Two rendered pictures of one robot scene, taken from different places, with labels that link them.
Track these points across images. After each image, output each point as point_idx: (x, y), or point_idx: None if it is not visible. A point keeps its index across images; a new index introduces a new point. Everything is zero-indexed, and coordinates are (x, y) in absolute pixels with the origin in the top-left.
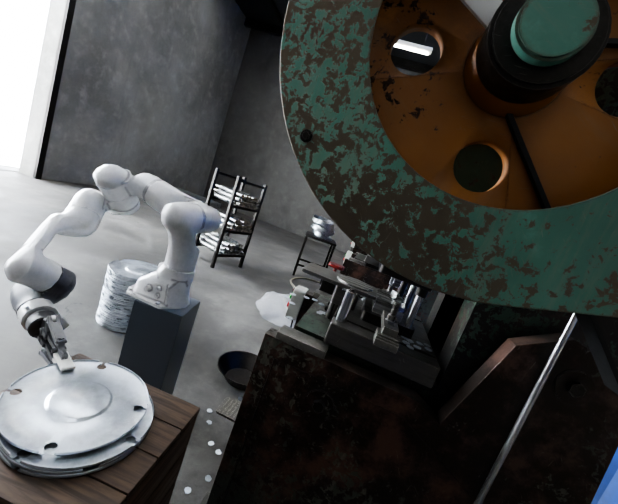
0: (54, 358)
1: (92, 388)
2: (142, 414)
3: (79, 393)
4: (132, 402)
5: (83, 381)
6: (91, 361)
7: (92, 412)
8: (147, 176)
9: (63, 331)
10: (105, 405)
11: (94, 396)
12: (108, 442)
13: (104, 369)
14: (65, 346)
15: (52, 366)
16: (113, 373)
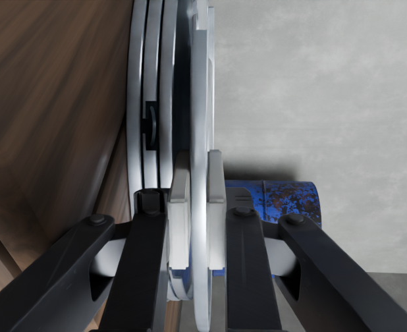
0: (188, 255)
1: (211, 103)
2: (208, 12)
3: (211, 139)
4: (206, 14)
5: (210, 124)
6: (197, 66)
7: (213, 116)
8: None
9: (357, 267)
10: (213, 84)
11: (212, 103)
12: (213, 101)
13: (199, 27)
14: (258, 215)
15: (195, 243)
16: (200, 3)
